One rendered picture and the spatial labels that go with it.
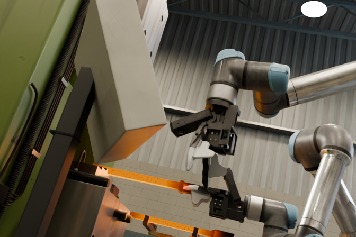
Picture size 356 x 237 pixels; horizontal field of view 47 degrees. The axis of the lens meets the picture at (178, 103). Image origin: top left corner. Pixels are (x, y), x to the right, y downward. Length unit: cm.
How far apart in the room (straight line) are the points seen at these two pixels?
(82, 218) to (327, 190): 72
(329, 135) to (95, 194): 76
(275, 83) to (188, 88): 896
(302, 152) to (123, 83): 89
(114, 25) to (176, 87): 926
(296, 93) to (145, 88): 53
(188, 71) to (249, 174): 294
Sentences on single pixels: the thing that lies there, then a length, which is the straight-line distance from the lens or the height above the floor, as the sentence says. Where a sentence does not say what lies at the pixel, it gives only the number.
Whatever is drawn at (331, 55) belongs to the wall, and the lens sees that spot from 1075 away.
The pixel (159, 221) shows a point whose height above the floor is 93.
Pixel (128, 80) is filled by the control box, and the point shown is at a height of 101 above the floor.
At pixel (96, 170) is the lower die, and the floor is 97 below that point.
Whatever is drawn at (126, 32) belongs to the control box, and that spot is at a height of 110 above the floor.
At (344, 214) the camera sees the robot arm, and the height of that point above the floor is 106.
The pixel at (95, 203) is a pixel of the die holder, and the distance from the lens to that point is 127.
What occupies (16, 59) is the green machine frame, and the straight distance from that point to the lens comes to 119.
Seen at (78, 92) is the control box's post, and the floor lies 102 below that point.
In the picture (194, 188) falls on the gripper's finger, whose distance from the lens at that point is 136.
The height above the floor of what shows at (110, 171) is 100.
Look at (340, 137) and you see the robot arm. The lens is 141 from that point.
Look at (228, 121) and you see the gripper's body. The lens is 100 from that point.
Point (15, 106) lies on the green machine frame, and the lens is 112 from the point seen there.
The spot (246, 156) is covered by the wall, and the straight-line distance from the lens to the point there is 933.
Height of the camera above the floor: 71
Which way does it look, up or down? 23 degrees up
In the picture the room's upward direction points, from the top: 15 degrees clockwise
